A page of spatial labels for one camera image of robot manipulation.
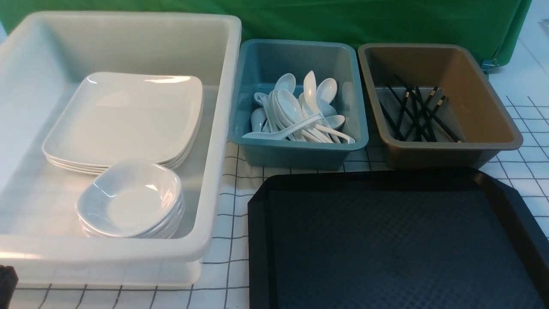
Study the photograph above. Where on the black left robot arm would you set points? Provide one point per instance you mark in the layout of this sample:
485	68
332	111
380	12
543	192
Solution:
8	282

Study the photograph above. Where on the pile of white spoons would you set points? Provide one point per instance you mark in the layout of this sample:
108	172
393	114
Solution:
309	117

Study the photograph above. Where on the teal plastic bin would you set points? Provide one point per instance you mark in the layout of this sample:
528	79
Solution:
261	63

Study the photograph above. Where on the stack of small white bowls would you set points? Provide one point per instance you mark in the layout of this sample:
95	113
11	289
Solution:
133	199

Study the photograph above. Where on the black chopsticks in bin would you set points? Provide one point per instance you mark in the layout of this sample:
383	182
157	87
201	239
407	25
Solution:
415	118

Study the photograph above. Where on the brown plastic bin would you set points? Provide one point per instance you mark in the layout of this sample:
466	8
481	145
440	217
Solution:
474	111

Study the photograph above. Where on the stack of white square plates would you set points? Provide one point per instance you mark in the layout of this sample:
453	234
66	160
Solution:
119	116

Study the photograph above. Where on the black plastic serving tray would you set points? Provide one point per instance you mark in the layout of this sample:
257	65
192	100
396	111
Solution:
401	239

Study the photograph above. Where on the blue binder clip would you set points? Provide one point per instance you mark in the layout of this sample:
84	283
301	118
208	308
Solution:
490	66

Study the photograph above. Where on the large white plastic tub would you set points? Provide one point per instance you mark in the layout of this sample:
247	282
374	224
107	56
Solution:
42	62

